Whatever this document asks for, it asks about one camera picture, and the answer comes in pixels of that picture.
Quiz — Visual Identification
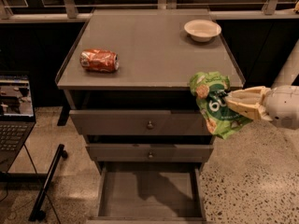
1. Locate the green rice chip bag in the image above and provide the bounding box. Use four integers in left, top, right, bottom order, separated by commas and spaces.
189, 72, 251, 139

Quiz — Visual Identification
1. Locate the black laptop stand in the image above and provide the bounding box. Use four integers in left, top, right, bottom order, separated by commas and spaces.
0, 144, 68, 222

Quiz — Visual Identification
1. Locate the grey top drawer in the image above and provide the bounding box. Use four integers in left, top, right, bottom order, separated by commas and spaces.
70, 110, 210, 136

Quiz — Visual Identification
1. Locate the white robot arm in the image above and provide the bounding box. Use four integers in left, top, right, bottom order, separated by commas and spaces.
225, 41, 299, 130

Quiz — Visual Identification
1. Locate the black laptop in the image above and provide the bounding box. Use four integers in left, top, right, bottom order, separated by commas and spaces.
0, 71, 36, 173

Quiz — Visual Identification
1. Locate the grey drawer cabinet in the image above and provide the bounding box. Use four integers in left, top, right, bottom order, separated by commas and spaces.
54, 8, 247, 224

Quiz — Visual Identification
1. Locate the crushed orange soda can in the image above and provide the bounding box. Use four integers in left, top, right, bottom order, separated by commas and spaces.
79, 49, 119, 73

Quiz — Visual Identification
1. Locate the black laptop cable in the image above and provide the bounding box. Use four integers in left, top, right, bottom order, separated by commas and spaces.
0, 144, 63, 224

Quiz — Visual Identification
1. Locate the metal window railing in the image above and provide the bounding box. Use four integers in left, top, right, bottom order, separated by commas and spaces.
0, 0, 299, 22

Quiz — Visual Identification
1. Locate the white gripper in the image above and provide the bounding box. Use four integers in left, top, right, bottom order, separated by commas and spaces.
226, 85, 299, 130

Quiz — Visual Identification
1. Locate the grey middle drawer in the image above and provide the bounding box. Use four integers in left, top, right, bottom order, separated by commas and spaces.
86, 144, 214, 162

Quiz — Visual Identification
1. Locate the white paper bowl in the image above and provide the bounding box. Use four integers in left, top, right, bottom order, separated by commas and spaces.
184, 20, 221, 42

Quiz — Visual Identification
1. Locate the grey open bottom drawer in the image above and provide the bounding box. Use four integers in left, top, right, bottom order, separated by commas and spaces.
86, 163, 206, 224

